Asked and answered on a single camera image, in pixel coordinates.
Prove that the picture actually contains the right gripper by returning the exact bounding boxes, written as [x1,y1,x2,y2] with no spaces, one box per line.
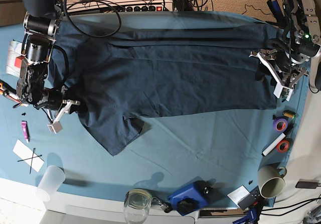
[47,100,81,134]

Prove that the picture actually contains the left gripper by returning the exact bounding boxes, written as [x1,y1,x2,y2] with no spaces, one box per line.
[249,49,308,101]

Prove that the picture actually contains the dark blue T-shirt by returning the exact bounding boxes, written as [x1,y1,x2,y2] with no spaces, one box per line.
[57,22,279,155]

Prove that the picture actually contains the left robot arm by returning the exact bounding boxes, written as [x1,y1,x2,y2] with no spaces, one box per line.
[250,0,320,101]

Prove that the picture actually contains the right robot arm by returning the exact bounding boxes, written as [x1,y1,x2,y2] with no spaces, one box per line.
[16,0,80,134]

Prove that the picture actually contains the small battery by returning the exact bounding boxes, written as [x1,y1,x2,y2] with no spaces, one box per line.
[282,111,296,119]

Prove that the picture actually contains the pink glue tube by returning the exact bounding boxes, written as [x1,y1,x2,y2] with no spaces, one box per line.
[21,121,30,143]

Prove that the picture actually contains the purple tape roll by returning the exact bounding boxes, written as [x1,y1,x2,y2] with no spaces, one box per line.
[272,118,288,133]

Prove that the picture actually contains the white paper card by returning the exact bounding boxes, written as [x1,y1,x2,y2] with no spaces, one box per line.
[13,140,44,172]

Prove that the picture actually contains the orange utility knife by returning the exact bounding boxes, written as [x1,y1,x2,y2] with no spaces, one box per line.
[1,81,21,104]

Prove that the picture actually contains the frosted plastic cup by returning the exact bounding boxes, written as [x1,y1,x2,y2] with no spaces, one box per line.
[36,165,66,202]

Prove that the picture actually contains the red tape roll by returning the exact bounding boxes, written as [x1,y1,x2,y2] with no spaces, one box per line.
[276,140,290,153]

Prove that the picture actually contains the white marker pen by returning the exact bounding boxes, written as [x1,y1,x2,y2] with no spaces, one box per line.
[261,133,286,157]

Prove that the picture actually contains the red cube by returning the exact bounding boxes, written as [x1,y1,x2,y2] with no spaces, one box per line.
[14,56,24,69]

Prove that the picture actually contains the blue table cloth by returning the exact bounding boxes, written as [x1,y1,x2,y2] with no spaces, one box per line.
[1,12,309,207]

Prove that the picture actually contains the beige ceramic mug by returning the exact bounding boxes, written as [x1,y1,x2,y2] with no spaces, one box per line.
[257,165,287,199]

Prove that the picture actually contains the black power adapter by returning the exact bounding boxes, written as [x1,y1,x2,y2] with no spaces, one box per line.
[295,179,320,189]

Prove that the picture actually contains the clear wine glass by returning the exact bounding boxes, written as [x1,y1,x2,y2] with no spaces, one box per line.
[123,188,152,223]

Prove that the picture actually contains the black remote control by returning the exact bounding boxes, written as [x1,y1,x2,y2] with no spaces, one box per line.
[238,186,261,210]

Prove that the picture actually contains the blue clamp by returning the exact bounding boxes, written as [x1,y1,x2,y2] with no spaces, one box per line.
[232,208,261,224]

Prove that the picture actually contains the blue plastic box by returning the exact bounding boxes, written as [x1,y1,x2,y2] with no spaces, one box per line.
[167,181,212,216]

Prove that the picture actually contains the white power strip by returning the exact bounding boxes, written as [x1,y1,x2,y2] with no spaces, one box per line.
[113,5,170,12]

